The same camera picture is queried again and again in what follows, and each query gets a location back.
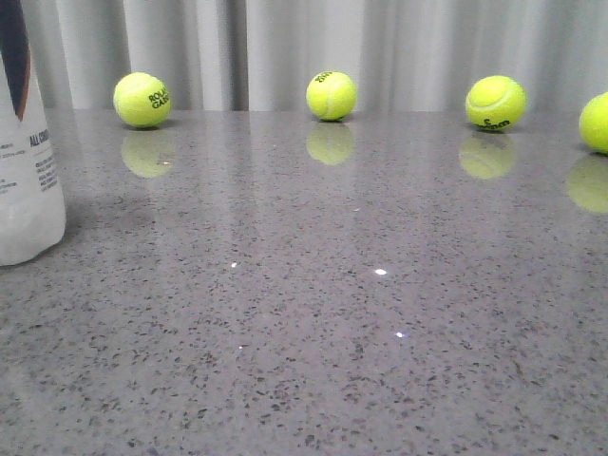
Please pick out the clear plastic tennis ball can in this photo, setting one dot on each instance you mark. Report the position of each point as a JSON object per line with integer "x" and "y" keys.
{"x": 33, "y": 212}

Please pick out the yellow tennis ball far left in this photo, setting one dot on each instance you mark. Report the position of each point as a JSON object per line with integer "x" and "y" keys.
{"x": 331, "y": 95}

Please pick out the yellow tennis ball middle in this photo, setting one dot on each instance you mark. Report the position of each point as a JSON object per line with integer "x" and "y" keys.
{"x": 141, "y": 100}

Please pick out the yellow Wilson 3 tennis ball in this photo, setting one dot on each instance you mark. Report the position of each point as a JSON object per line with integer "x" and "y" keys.
{"x": 495, "y": 103}

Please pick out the yellow tennis ball near right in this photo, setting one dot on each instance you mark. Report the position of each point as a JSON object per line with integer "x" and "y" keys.
{"x": 593, "y": 123}

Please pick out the white pleated curtain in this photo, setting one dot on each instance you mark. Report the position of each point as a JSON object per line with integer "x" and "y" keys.
{"x": 261, "y": 55}

